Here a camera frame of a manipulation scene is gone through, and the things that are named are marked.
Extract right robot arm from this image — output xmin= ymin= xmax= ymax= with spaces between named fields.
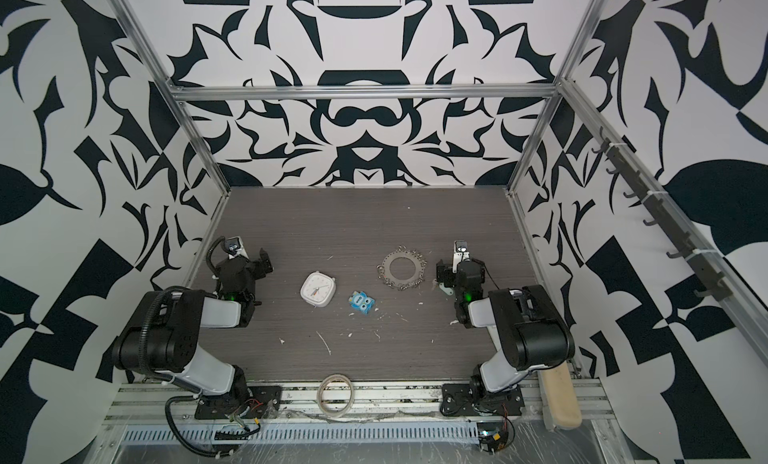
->
xmin=436 ymin=259 xmax=575 ymax=409

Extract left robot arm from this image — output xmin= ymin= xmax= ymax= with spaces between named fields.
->
xmin=110 ymin=239 xmax=273 ymax=408

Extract white square clock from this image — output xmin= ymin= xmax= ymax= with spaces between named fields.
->
xmin=300 ymin=271 xmax=336 ymax=307

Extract blue owl eraser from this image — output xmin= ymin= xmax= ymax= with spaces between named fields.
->
xmin=348 ymin=291 xmax=375 ymax=315

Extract clear tape roll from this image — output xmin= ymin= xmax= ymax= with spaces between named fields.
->
xmin=315 ymin=374 xmax=356 ymax=419

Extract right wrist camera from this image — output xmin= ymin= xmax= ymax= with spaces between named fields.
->
xmin=452 ymin=240 xmax=471 ymax=273

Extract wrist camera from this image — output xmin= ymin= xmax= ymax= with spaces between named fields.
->
xmin=452 ymin=240 xmax=471 ymax=273
xmin=224 ymin=236 xmax=249 ymax=259

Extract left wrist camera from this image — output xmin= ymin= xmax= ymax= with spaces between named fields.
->
xmin=224 ymin=236 xmax=249 ymax=259

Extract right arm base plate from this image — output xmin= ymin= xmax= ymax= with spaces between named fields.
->
xmin=439 ymin=383 xmax=525 ymax=417

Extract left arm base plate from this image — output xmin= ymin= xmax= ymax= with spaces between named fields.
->
xmin=194 ymin=385 xmax=283 ymax=420

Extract white cable duct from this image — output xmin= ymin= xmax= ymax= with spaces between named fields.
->
xmin=119 ymin=421 xmax=481 ymax=446

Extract black wall hook rack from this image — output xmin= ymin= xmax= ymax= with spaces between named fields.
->
xmin=594 ymin=130 xmax=733 ymax=301

